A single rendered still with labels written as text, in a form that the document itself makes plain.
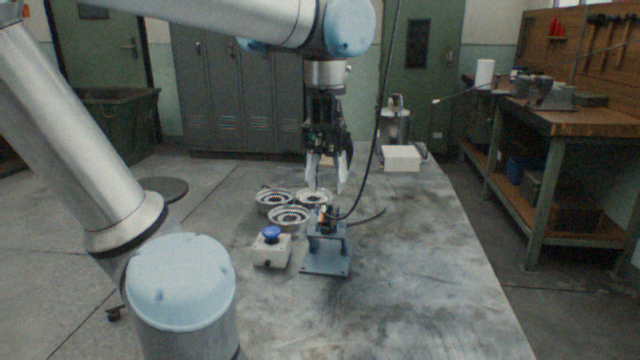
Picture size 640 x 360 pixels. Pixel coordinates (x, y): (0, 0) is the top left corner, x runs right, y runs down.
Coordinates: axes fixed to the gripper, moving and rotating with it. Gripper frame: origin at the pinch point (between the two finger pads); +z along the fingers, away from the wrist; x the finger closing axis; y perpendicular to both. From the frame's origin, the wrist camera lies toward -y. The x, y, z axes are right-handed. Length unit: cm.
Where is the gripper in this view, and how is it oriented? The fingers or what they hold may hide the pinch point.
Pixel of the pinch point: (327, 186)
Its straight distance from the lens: 77.3
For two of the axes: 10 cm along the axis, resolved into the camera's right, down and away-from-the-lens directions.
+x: 9.9, 0.6, -1.6
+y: -1.7, 3.6, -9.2
